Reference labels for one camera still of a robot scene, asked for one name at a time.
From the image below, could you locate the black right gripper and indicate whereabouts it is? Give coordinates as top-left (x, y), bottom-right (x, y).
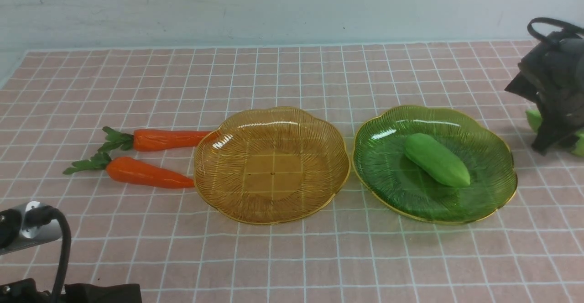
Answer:
top-left (505, 32), bottom-right (583, 156)

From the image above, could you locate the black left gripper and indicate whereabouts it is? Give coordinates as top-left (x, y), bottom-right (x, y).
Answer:
top-left (0, 278), bottom-right (142, 303)

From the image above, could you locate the pink checkered tablecloth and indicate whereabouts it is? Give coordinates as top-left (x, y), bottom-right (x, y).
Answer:
top-left (0, 41), bottom-right (583, 303)

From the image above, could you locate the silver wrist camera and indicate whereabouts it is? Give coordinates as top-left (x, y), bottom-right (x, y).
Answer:
top-left (0, 201), bottom-right (62, 255)

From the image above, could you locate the black cable loop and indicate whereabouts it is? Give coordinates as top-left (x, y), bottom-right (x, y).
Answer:
top-left (527, 17), bottom-right (584, 48)

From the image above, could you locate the black camera cable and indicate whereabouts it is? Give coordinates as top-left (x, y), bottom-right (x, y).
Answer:
top-left (26, 206), bottom-right (72, 303)

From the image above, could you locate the green toy cucumber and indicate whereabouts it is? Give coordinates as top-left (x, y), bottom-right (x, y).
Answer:
top-left (525, 109), bottom-right (584, 157)
top-left (404, 133), bottom-right (471, 188)

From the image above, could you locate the orange toy carrot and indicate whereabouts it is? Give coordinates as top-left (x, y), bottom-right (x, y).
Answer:
top-left (62, 152), bottom-right (195, 189)
top-left (97, 126), bottom-right (211, 153)

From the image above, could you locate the green ribbed glass plate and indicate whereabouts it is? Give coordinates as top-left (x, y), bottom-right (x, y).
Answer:
top-left (353, 105), bottom-right (519, 225)

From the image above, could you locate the amber ribbed glass plate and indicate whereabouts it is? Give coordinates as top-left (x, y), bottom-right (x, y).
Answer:
top-left (193, 107), bottom-right (352, 225)

